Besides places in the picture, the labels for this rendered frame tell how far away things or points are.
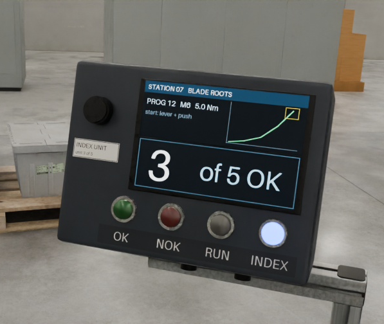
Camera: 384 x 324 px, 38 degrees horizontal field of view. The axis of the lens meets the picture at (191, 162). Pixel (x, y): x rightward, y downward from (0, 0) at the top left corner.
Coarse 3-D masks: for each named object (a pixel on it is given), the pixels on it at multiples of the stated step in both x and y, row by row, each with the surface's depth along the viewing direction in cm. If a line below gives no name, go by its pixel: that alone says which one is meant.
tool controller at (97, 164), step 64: (128, 64) 57; (128, 128) 56; (192, 128) 54; (256, 128) 53; (320, 128) 51; (64, 192) 58; (128, 192) 56; (192, 192) 54; (256, 192) 53; (320, 192) 54; (192, 256) 54; (256, 256) 53
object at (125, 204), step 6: (120, 198) 56; (126, 198) 56; (114, 204) 56; (120, 204) 55; (126, 204) 55; (132, 204) 56; (114, 210) 56; (120, 210) 55; (126, 210) 55; (132, 210) 56; (114, 216) 56; (120, 216) 55; (126, 216) 55; (132, 216) 56
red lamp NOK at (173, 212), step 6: (168, 204) 55; (174, 204) 55; (162, 210) 55; (168, 210) 54; (174, 210) 54; (180, 210) 54; (162, 216) 54; (168, 216) 54; (174, 216) 54; (180, 216) 54; (162, 222) 55; (168, 222) 54; (174, 222) 54; (180, 222) 54; (168, 228) 55; (174, 228) 55
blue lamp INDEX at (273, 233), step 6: (264, 222) 52; (270, 222) 52; (276, 222) 52; (282, 222) 52; (264, 228) 52; (270, 228) 52; (276, 228) 51; (282, 228) 52; (264, 234) 52; (270, 234) 52; (276, 234) 51; (282, 234) 52; (264, 240) 52; (270, 240) 52; (276, 240) 51; (282, 240) 52; (270, 246) 52; (276, 246) 52
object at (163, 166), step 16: (144, 144) 56; (160, 144) 55; (176, 144) 55; (144, 160) 56; (160, 160) 55; (176, 160) 55; (144, 176) 56; (160, 176) 55; (176, 176) 55; (176, 192) 55
